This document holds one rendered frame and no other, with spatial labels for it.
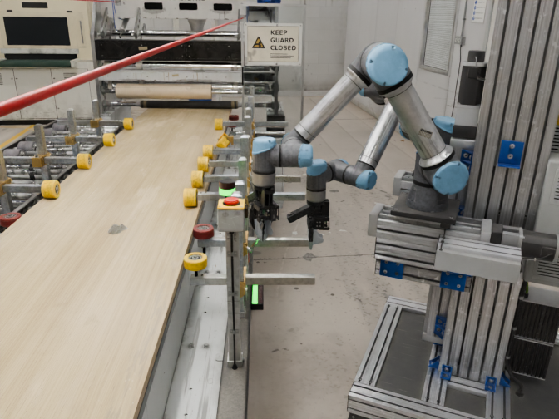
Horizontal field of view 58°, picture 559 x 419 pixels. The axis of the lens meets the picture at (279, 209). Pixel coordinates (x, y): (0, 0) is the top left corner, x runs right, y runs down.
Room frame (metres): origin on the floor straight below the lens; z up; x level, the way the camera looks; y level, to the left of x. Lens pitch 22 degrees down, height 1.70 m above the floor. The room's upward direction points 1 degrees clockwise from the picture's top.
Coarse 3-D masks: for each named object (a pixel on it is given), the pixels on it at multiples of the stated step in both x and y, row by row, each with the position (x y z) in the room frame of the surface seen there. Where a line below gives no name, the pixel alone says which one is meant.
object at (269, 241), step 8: (200, 240) 1.76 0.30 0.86; (208, 240) 1.77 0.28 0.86; (216, 240) 1.77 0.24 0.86; (224, 240) 1.77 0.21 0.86; (248, 240) 1.77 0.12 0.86; (272, 240) 1.78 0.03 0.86; (280, 240) 1.78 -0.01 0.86; (288, 240) 1.78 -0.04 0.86; (296, 240) 1.78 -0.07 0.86; (304, 240) 1.78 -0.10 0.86
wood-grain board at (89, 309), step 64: (192, 128) 3.56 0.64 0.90; (64, 192) 2.18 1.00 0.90; (128, 192) 2.19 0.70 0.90; (0, 256) 1.53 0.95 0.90; (64, 256) 1.53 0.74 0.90; (128, 256) 1.54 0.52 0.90; (0, 320) 1.15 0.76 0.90; (64, 320) 1.15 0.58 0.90; (128, 320) 1.16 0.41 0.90; (0, 384) 0.90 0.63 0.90; (64, 384) 0.90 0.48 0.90; (128, 384) 0.91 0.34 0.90
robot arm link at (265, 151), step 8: (264, 136) 1.58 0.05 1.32; (256, 144) 1.53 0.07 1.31; (264, 144) 1.52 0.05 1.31; (272, 144) 1.53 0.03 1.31; (256, 152) 1.53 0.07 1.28; (264, 152) 1.52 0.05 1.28; (272, 152) 1.53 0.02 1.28; (256, 160) 1.53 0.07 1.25; (264, 160) 1.52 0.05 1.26; (272, 160) 1.52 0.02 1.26; (256, 168) 1.53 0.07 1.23; (264, 168) 1.52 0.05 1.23; (272, 168) 1.53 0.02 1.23
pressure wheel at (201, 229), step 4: (200, 224) 1.81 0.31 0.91; (204, 224) 1.81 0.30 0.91; (208, 224) 1.81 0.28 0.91; (196, 228) 1.78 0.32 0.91; (200, 228) 1.78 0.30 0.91; (204, 228) 1.78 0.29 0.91; (208, 228) 1.78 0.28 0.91; (212, 228) 1.78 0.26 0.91; (196, 232) 1.75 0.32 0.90; (200, 232) 1.74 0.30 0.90; (204, 232) 1.74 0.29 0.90; (208, 232) 1.75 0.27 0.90; (212, 232) 1.77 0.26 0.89; (196, 236) 1.75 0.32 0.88; (200, 236) 1.74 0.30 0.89; (204, 236) 1.74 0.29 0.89; (208, 236) 1.75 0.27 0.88; (212, 236) 1.77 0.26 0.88; (204, 248) 1.78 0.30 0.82; (204, 252) 1.78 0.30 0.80
